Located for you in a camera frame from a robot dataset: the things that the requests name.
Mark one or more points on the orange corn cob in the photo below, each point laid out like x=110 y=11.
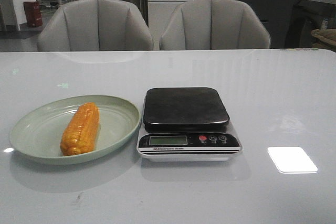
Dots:
x=80 y=134

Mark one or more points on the electronic kitchen scale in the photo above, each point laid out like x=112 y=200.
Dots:
x=186 y=124

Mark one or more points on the right grey armchair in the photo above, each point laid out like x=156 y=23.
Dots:
x=214 y=25

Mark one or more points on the grey armchair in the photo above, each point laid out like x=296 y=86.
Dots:
x=214 y=25
x=96 y=25

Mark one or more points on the light green plate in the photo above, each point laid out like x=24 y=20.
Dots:
x=37 y=135

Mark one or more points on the left grey armchair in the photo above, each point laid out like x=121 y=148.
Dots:
x=96 y=25

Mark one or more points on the black glossy appliance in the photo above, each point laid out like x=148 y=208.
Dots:
x=306 y=16

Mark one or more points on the red trash bin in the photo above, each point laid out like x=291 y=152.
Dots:
x=33 y=14

